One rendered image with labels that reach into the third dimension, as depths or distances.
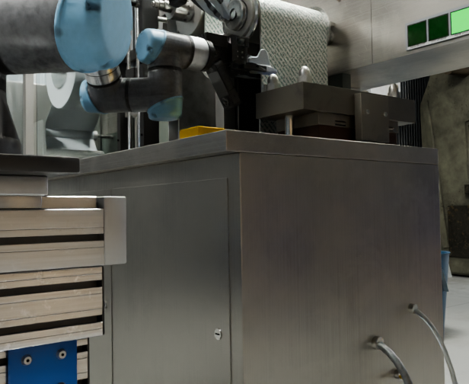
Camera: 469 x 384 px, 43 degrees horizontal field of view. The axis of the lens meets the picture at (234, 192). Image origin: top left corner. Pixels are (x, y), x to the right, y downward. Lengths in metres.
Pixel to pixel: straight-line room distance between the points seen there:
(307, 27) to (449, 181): 5.53
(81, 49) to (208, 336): 0.66
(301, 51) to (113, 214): 0.93
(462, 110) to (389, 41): 5.40
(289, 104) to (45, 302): 0.76
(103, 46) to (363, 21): 1.10
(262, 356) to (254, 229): 0.23
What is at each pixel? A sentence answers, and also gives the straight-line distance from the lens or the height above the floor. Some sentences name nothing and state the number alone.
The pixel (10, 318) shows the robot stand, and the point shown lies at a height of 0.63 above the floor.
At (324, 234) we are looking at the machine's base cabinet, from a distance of 1.23.
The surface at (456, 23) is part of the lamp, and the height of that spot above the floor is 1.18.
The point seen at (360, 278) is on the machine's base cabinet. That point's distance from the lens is 1.31.
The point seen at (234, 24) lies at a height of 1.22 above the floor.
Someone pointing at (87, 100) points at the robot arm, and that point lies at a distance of 1.33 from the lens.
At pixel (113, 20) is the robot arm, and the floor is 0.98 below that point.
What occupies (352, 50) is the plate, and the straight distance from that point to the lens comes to 1.72.
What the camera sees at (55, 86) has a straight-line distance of 2.34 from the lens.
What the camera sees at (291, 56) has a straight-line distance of 1.57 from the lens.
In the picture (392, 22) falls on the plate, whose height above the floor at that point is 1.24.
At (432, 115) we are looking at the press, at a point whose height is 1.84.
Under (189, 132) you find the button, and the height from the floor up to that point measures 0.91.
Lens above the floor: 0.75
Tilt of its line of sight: 2 degrees up
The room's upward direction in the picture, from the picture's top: 1 degrees counter-clockwise
